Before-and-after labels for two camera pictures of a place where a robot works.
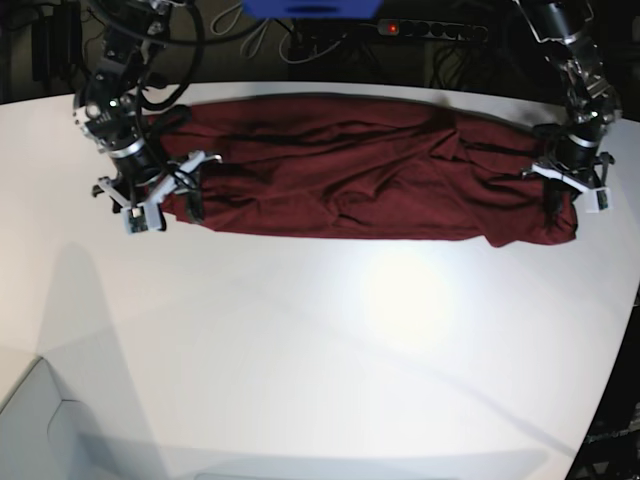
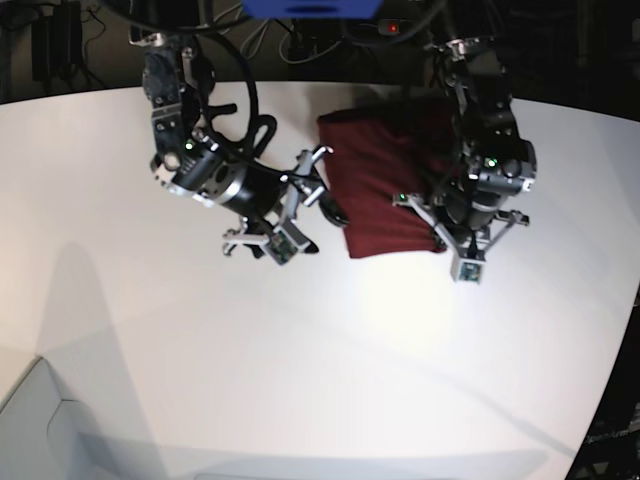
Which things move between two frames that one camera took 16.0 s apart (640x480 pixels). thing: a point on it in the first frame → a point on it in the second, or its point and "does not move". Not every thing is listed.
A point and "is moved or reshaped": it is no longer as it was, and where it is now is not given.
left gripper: x=143 y=180 → x=196 y=167
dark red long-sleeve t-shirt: x=368 y=165 is moved or reshaped
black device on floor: x=57 y=42 does not move
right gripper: x=573 y=166 → x=492 y=175
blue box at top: x=312 y=9 does not move
